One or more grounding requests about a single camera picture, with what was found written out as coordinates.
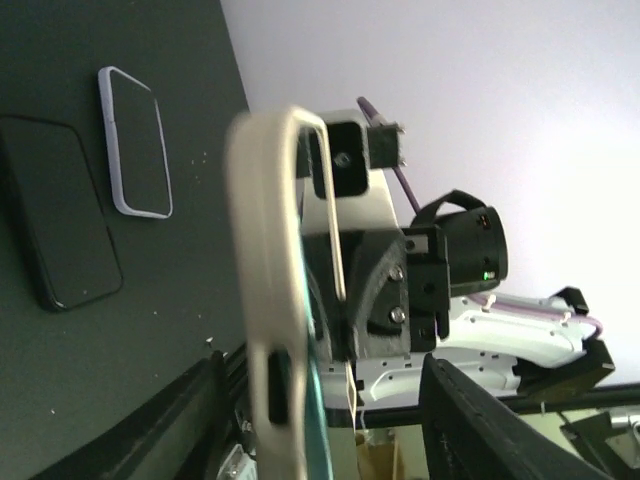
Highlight teal phone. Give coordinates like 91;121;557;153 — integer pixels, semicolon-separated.
297;209;335;480

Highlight black phone case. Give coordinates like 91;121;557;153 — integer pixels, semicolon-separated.
1;116;123;311

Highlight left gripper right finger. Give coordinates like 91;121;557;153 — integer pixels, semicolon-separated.
419;355;608;480

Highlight black phone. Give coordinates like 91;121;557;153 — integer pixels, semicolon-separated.
107;68;171;215

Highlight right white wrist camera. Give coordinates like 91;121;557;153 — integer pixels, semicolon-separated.
297;109;401;235

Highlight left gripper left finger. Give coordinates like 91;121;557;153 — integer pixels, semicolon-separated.
34;351;225;479

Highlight beige phone case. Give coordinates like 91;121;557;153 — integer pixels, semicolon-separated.
225;106;346;479

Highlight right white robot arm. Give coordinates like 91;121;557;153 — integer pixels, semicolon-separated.
301;184;614;410

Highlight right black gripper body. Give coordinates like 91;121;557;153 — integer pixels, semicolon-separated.
303;226;451;361

